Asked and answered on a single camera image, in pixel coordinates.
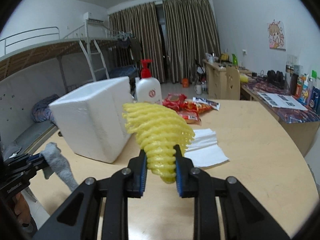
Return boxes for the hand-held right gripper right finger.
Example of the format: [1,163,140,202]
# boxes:
[173,144,292,240]

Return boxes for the row of toiletry bottles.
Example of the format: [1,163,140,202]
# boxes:
[285,64,320,115]

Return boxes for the white air conditioner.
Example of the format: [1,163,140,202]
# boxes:
[83,12,104,24]

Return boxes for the light wooden drawer desk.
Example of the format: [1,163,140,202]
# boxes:
[202,59,248,100]

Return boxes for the white metal bunk bed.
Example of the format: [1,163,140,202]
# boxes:
[0,26,110,155]
[82,17,140,80]

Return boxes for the black headphones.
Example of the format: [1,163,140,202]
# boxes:
[266,69,285,88]

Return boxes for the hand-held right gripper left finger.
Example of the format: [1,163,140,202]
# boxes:
[32,149,148,240]

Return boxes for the yellow foam net sleeve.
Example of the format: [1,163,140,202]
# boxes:
[122,102,196,185]

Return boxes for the blue plaid bedding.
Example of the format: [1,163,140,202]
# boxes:
[109,65,139,79]

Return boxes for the person's left hand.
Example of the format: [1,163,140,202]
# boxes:
[14,193,32,228]

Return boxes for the white paper tissue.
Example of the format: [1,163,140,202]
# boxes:
[184,128,230,168]

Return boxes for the white bunk bed ladder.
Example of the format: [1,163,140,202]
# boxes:
[79,39,110,82]

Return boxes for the orange-red snack packet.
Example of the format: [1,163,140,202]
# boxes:
[179,110,202,125]

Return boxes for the cartoon wall poster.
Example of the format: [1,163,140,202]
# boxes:
[267,21,287,51]

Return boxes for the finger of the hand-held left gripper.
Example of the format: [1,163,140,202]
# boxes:
[7,164,53,180]
[4,153,48,167]

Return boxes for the white foam box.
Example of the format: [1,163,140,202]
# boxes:
[48,76,135,164]

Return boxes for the hanging dark clothes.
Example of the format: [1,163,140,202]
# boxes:
[115,31,142,62]

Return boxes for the blue patterned quilt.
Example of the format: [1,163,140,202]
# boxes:
[31,94,60,123]

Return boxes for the printed paper sheet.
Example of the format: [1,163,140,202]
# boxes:
[257,91,308,111]

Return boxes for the white lotion pump bottle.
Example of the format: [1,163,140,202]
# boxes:
[135,59,162,105]

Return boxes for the wooden chair with smiley cutout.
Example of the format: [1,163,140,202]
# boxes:
[226,66,241,100]

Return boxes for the white and blue packet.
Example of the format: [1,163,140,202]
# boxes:
[192,97,220,110]

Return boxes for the grey sock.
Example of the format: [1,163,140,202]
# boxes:
[40,142,79,193]

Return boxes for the wooden desk with patterned cover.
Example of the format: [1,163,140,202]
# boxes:
[240,74,320,157]

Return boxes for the brown curtain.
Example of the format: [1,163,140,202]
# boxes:
[108,1,165,84]
[162,0,221,83]

